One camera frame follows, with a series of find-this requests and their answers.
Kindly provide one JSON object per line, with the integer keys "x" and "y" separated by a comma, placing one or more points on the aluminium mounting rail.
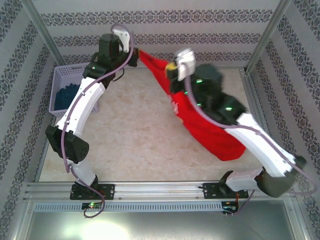
{"x": 160, "y": 190}

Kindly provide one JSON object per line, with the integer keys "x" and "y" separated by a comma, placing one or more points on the dark blue cloth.
{"x": 63, "y": 97}

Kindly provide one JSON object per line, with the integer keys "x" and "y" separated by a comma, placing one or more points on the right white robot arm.
{"x": 262, "y": 145}

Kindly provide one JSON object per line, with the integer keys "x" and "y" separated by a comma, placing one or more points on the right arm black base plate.
{"x": 211, "y": 191}

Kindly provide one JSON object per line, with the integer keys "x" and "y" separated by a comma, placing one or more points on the lavender perforated plastic basket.
{"x": 62, "y": 75}

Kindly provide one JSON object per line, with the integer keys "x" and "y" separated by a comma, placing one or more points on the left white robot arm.
{"x": 82, "y": 105}

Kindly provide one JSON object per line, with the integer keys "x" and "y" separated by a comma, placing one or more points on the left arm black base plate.
{"x": 108, "y": 191}

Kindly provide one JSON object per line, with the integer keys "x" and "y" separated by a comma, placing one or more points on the aluminium frame post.
{"x": 268, "y": 35}
{"x": 42, "y": 32}

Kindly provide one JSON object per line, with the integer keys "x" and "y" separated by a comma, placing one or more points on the grooved aluminium side rail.
{"x": 255, "y": 100}

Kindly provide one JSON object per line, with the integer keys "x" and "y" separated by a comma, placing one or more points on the red t-shirt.
{"x": 200, "y": 130}

